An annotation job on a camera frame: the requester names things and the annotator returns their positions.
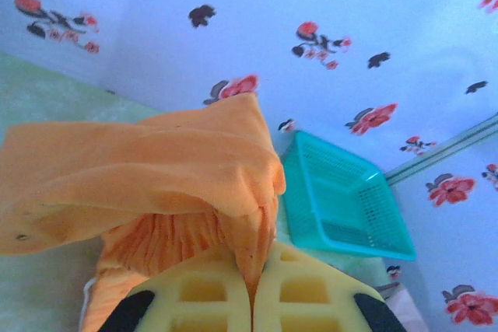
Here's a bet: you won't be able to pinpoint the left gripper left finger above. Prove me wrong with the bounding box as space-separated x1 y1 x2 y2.
96 246 254 332

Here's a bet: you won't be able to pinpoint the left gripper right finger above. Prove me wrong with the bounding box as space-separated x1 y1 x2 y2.
252 240 408 332

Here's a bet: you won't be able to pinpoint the light orange shorts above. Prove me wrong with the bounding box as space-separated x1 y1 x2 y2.
0 93 287 332

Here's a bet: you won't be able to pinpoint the teal plastic basket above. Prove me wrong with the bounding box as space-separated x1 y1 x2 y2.
279 129 417 263

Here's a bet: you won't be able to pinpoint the aluminium frame post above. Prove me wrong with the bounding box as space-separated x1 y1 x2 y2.
384 112 498 187

